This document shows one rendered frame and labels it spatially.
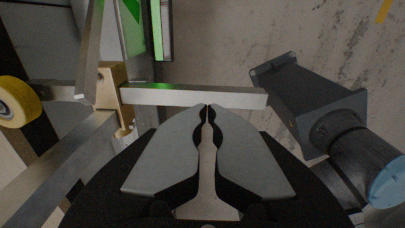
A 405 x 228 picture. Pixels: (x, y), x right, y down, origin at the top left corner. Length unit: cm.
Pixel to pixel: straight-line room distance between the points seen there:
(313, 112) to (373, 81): 105
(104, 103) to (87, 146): 9
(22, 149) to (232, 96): 41
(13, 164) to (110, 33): 38
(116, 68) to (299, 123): 61
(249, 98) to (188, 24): 88
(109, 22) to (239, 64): 83
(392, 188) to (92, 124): 65
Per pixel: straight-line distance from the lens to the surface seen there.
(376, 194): 59
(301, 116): 66
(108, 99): 30
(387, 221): 328
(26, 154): 46
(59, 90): 36
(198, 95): 26
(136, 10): 38
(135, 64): 43
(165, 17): 40
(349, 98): 73
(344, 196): 60
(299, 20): 122
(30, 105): 35
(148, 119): 49
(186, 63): 112
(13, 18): 48
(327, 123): 68
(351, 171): 59
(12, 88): 35
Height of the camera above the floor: 109
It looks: 60 degrees down
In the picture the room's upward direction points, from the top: 177 degrees counter-clockwise
